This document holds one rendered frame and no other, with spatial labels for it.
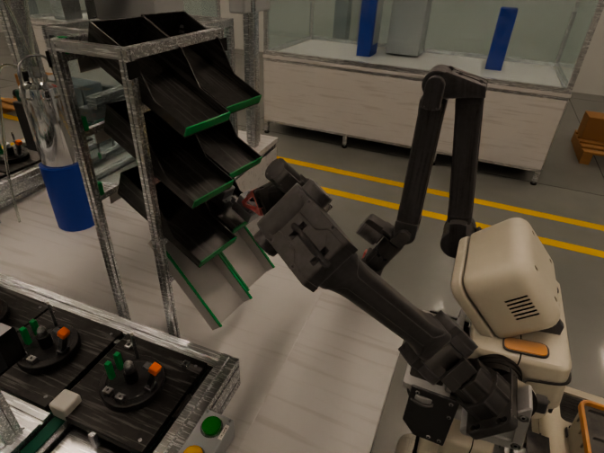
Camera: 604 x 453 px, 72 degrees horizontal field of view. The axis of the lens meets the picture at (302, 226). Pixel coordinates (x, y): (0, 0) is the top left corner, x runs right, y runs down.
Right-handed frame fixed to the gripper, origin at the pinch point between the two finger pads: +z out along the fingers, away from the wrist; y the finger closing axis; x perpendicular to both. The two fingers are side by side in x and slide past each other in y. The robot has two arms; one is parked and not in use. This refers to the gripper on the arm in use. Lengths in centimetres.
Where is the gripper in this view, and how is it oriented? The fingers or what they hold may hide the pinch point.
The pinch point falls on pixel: (251, 199)
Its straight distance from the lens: 111.0
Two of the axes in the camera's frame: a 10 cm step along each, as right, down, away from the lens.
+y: -5.7, 3.8, -7.3
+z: -7.7, 0.8, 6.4
